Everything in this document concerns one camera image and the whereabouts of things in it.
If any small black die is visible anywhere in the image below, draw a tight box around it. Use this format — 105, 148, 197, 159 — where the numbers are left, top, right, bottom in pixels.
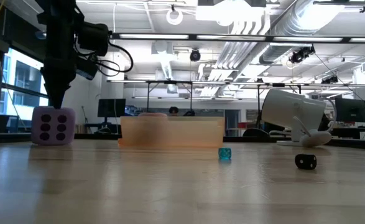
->
294, 153, 318, 171

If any black computer monitor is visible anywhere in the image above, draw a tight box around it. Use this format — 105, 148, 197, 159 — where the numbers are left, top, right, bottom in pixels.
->
335, 97, 365, 124
96, 98, 127, 127

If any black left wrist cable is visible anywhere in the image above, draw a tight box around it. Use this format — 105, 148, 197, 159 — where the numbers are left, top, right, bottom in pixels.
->
90, 40, 134, 78

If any black ceiling camera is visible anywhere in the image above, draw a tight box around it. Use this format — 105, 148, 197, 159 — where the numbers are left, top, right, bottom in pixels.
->
288, 45, 316, 65

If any silver ventilation duct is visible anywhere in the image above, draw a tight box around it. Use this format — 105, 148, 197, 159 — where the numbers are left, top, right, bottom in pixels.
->
258, 0, 349, 65

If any large purple foam die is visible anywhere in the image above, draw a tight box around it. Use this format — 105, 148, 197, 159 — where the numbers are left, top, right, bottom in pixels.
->
30, 106, 76, 146

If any black background rig frame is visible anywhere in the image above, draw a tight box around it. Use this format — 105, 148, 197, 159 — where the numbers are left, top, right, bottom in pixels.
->
106, 79, 303, 113

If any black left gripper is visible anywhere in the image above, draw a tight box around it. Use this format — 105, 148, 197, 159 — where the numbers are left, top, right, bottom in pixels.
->
40, 24, 78, 110

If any white ring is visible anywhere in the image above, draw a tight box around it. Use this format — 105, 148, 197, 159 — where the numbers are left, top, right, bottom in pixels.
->
165, 7, 184, 26

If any black overhead light bar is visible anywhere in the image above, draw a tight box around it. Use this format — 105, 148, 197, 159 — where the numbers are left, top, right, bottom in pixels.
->
109, 32, 365, 44

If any black overhead camera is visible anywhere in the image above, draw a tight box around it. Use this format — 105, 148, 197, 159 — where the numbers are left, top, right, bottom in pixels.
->
189, 49, 201, 63

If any orange translucent plastic bin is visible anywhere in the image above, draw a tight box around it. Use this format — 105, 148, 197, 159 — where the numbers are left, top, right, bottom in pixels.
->
117, 115, 226, 149

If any small teal die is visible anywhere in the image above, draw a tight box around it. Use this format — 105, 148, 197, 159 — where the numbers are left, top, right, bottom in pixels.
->
218, 147, 233, 162

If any white cylindrical camera on stand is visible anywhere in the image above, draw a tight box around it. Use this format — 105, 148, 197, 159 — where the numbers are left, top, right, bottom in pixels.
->
260, 88, 338, 149

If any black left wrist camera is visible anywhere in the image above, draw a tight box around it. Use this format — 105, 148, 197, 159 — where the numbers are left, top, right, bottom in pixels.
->
75, 21, 110, 81

